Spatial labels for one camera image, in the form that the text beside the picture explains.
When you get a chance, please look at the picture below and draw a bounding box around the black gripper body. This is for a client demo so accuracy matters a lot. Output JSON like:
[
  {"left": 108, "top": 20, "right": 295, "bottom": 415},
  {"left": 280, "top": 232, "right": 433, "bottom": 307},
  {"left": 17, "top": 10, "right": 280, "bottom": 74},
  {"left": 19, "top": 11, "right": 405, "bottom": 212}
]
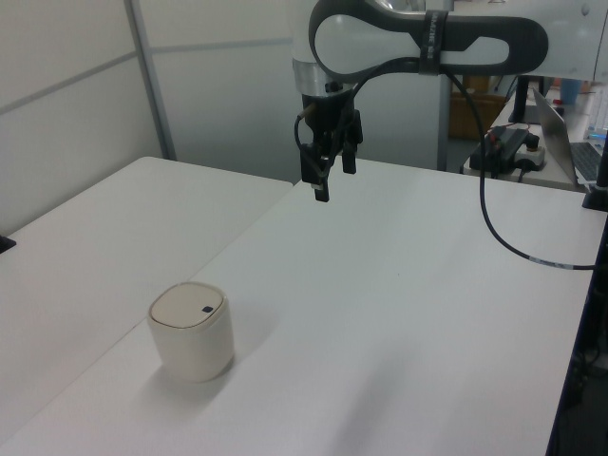
[{"left": 301, "top": 88, "right": 358, "bottom": 146}]

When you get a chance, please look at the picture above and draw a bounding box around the small cream trash can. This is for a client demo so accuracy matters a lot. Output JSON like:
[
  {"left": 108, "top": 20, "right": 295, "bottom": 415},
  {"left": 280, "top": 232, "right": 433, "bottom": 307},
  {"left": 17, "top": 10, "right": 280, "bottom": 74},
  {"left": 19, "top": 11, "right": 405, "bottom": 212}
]
[{"left": 146, "top": 281, "right": 236, "bottom": 385}]

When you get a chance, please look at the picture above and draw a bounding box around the grey open laptop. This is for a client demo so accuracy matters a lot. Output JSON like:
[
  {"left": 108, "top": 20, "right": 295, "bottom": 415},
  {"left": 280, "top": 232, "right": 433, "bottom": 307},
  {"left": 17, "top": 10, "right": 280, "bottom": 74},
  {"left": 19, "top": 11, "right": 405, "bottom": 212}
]
[{"left": 531, "top": 86, "right": 608, "bottom": 188}]

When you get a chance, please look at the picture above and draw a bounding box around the brown cardboard box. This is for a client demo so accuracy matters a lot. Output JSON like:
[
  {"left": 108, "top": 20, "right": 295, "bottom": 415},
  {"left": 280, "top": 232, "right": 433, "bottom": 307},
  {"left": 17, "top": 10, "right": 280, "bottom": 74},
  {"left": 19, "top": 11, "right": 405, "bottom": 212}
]
[{"left": 447, "top": 87, "right": 507, "bottom": 142}]

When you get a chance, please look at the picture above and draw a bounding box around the black power adapter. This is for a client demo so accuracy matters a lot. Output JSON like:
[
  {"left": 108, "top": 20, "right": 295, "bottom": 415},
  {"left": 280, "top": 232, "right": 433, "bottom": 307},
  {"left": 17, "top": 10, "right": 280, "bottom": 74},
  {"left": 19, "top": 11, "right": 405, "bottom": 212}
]
[{"left": 487, "top": 125, "right": 529, "bottom": 159}]

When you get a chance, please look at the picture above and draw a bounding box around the black monitor stand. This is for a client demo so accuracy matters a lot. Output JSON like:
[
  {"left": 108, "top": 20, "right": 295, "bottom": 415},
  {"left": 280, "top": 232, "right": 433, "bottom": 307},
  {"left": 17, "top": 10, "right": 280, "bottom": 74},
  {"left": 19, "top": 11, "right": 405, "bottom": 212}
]
[{"left": 506, "top": 75, "right": 543, "bottom": 126}]

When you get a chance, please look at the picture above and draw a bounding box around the blue cup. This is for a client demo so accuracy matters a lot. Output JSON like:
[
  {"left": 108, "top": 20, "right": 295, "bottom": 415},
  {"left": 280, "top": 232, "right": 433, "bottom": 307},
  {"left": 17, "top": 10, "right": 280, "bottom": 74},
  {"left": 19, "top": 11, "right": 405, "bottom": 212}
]
[{"left": 560, "top": 77, "right": 584, "bottom": 107}]

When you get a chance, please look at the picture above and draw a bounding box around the black cable strap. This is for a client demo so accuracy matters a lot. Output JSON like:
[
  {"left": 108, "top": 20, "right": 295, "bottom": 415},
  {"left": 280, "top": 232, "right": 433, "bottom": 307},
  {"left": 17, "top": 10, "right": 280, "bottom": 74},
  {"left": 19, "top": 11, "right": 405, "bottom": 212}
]
[{"left": 417, "top": 9, "right": 451, "bottom": 77}]

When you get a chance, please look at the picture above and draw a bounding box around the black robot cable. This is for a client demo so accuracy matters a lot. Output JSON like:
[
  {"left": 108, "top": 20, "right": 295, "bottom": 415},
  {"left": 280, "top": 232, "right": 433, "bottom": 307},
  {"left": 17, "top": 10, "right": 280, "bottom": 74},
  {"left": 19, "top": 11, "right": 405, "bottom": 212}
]
[{"left": 293, "top": 56, "right": 599, "bottom": 273}]

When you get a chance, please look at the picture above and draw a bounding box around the grey partition post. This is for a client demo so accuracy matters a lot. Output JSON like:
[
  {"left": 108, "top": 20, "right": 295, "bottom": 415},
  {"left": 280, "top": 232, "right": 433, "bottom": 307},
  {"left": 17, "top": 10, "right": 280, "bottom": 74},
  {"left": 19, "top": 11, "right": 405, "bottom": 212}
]
[{"left": 126, "top": 0, "right": 178, "bottom": 162}]

